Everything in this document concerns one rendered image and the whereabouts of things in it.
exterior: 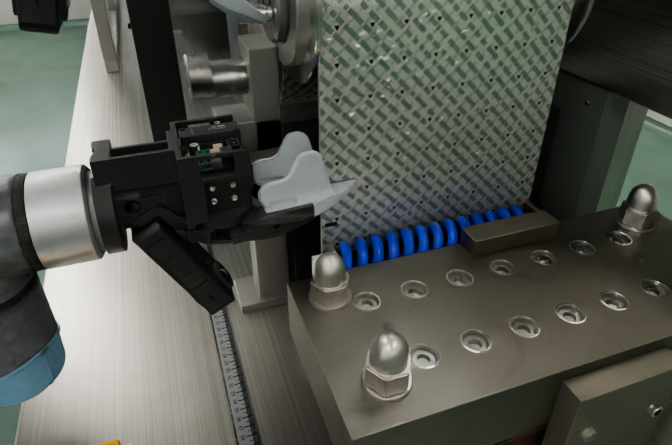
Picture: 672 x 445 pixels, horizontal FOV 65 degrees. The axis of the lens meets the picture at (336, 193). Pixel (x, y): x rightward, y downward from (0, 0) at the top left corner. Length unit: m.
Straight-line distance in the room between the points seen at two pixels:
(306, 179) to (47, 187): 0.19
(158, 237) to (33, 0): 0.19
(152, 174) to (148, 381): 0.25
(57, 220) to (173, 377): 0.24
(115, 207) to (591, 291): 0.40
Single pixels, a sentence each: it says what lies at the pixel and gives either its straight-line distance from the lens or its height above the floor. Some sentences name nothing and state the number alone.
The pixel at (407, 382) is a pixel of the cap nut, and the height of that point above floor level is 1.04.
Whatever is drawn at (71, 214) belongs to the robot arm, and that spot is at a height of 1.13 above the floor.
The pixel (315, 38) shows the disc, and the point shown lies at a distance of 0.41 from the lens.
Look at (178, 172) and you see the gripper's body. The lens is 0.42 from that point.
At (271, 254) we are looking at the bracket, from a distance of 0.60.
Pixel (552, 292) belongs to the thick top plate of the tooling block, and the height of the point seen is 1.03.
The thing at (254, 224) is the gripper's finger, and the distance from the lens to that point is 0.42.
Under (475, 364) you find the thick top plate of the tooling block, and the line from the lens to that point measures 0.42.
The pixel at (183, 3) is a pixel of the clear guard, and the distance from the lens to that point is 1.45.
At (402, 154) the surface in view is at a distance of 0.49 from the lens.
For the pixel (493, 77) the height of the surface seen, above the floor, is 1.18.
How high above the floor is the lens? 1.34
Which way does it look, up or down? 32 degrees down
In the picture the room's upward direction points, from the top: straight up
